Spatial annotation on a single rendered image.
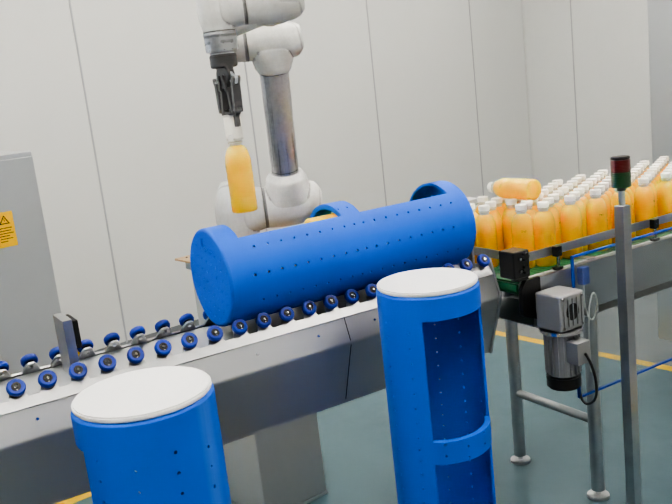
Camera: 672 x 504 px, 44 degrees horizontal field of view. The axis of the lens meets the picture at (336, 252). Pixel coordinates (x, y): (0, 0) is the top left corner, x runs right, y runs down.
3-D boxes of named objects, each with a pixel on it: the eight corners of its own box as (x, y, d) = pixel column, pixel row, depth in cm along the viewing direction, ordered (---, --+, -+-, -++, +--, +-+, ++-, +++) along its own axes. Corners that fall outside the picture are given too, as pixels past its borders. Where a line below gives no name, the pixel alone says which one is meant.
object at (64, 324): (62, 370, 222) (52, 314, 219) (77, 366, 224) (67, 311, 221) (72, 379, 214) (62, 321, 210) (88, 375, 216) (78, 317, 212)
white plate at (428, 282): (360, 292, 224) (360, 296, 224) (458, 294, 211) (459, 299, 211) (399, 267, 248) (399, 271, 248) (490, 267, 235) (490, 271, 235)
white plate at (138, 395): (202, 357, 184) (203, 362, 185) (72, 381, 177) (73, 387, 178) (219, 398, 158) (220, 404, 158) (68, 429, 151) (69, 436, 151)
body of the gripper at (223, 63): (203, 55, 230) (208, 89, 232) (216, 53, 223) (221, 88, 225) (228, 53, 234) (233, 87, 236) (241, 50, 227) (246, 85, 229)
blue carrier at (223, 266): (193, 308, 252) (185, 218, 243) (421, 250, 296) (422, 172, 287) (235, 341, 229) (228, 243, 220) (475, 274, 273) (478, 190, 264)
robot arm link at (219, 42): (210, 31, 221) (214, 54, 222) (241, 28, 226) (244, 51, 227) (197, 35, 229) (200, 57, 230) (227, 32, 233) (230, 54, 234)
